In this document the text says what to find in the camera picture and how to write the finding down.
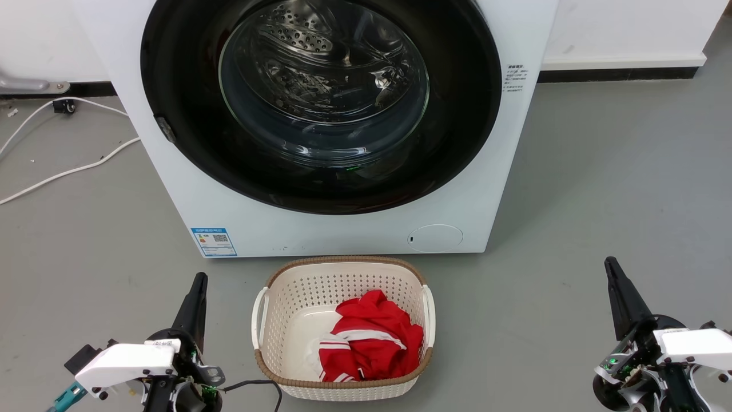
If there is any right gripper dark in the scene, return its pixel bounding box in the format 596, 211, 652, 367
592, 257, 732, 412

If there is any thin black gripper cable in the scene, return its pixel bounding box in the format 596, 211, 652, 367
220, 379, 284, 412

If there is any cream perforated laundry basket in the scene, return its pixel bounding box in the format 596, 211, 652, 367
252, 255, 437, 402

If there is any grey door latch handle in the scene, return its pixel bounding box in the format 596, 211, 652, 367
154, 116, 177, 144

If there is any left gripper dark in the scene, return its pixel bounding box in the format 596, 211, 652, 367
142, 272, 225, 412

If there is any small printed text sticker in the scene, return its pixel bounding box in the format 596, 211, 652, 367
503, 64, 530, 96

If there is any steel washer drum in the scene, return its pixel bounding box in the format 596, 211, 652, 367
220, 0, 430, 168

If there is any grey metal floor bracket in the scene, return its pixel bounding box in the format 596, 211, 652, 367
0, 71, 71, 96

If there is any white front-load washing machine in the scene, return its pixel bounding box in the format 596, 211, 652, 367
69, 0, 560, 259

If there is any blue energy label sticker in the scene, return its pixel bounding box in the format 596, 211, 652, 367
190, 227, 238, 258

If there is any teal cable connector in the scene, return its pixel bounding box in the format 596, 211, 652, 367
47, 382, 88, 412

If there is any white power cable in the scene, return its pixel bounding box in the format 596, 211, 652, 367
0, 96, 130, 157
0, 137, 141, 206

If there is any round black glass washer door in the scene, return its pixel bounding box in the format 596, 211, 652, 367
140, 0, 503, 216

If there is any black skirting strip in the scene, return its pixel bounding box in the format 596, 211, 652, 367
0, 82, 118, 100
538, 67, 700, 84

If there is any round white filter cover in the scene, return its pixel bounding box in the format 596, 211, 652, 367
407, 224, 464, 254

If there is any red garment with white stripes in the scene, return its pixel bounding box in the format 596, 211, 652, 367
312, 290, 425, 383

